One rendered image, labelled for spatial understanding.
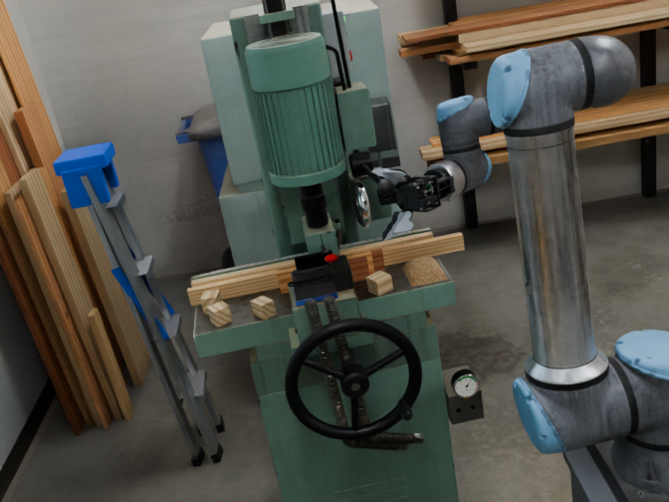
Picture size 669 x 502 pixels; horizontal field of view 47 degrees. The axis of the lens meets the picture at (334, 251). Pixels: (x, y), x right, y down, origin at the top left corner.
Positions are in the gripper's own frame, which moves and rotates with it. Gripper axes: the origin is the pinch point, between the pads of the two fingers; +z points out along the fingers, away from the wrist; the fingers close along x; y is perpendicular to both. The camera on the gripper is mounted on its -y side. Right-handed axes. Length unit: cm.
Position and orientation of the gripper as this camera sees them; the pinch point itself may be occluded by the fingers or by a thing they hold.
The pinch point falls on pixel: (374, 206)
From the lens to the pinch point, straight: 167.1
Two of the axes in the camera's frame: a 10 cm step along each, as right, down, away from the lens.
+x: 1.8, 9.5, 2.5
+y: 7.1, 0.5, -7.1
